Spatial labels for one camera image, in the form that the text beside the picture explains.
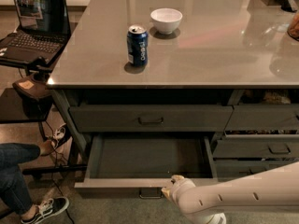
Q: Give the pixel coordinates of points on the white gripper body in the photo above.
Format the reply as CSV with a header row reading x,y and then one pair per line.
x,y
178,187

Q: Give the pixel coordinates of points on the grey drawer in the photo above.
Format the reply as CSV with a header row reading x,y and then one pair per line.
x,y
257,146
150,118
264,117
230,169
131,165

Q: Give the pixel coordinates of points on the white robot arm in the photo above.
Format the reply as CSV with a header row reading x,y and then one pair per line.
x,y
276,190

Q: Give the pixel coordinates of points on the black open laptop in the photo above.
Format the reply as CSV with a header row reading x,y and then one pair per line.
x,y
42,34

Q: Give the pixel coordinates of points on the black sneaker far foot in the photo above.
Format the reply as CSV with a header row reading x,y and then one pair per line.
x,y
61,135

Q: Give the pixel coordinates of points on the black sneaker foot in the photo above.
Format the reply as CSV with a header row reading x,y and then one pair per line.
x,y
49,208
61,135

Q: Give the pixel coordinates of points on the black sneaker near foot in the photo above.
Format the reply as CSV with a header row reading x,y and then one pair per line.
x,y
49,208

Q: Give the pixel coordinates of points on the person legs in jeans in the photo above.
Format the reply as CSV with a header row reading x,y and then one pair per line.
x,y
13,189

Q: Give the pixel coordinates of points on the blue pepsi soda can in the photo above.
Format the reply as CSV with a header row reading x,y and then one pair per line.
x,y
137,44

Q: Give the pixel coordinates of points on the black laptop stand table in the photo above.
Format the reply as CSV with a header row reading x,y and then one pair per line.
x,y
17,109

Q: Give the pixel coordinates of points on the black device with sticky note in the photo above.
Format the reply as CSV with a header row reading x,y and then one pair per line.
x,y
32,87

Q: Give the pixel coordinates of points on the white ceramic bowl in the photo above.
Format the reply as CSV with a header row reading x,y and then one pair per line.
x,y
166,20

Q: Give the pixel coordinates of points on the brown object right edge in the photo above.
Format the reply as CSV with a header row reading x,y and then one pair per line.
x,y
293,30

